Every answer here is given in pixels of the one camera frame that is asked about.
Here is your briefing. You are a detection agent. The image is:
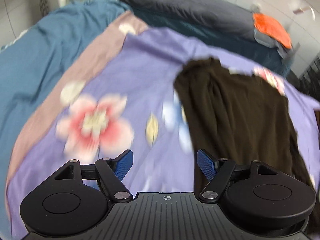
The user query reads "dark brown garment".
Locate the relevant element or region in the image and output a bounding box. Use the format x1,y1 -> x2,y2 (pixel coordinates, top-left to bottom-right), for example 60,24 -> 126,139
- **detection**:
174,58 -> 311,185

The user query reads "purple floral bed sheet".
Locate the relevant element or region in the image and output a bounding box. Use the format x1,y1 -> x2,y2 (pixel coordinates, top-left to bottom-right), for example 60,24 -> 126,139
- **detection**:
6,12 -> 319,239

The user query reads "teal blue blanket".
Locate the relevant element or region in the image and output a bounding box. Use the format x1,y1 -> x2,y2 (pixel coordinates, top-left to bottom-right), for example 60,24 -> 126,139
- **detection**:
1,0 -> 131,239

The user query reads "orange cloth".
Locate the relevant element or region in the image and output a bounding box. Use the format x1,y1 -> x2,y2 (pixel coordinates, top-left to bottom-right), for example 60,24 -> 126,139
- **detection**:
253,13 -> 292,49

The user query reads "dark grey pillow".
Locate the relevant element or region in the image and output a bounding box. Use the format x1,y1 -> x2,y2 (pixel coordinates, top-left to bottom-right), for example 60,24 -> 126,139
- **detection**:
122,0 -> 255,41

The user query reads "black wire rack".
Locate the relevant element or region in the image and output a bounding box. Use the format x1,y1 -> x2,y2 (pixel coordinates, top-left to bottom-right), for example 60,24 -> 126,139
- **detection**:
298,55 -> 320,101

